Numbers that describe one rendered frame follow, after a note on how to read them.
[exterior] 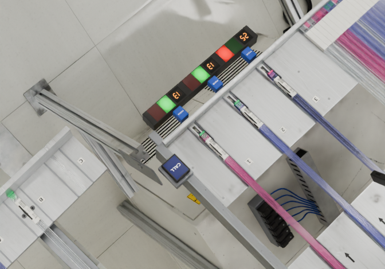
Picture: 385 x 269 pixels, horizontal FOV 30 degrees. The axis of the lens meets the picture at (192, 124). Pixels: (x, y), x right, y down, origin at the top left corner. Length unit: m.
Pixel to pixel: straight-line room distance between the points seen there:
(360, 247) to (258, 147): 0.31
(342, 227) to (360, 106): 0.59
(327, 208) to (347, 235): 0.47
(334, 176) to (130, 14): 0.81
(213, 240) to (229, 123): 0.39
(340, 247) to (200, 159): 0.35
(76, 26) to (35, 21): 0.13
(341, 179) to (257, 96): 0.55
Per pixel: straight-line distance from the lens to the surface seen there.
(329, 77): 1.70
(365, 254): 1.58
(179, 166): 1.54
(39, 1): 2.18
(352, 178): 2.15
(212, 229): 1.88
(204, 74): 1.68
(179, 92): 1.66
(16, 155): 2.24
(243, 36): 1.74
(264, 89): 1.67
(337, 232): 1.58
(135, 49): 2.33
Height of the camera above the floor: 2.04
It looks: 55 degrees down
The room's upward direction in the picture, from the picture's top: 115 degrees clockwise
